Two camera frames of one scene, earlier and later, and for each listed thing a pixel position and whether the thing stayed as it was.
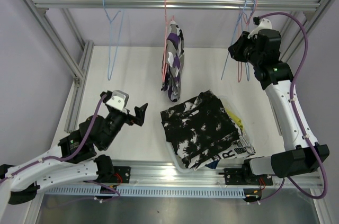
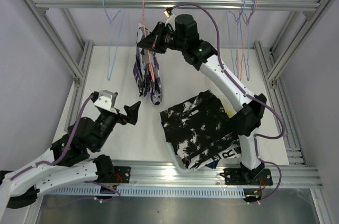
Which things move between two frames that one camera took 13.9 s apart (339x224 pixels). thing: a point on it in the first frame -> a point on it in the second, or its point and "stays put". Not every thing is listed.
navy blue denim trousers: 212,164 stays put
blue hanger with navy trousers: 248,78 -> 238,18
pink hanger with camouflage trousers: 167,21 -> 145,27
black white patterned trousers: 197,129 stays put
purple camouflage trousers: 172,59 -> 146,70
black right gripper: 235,50 -> 153,42
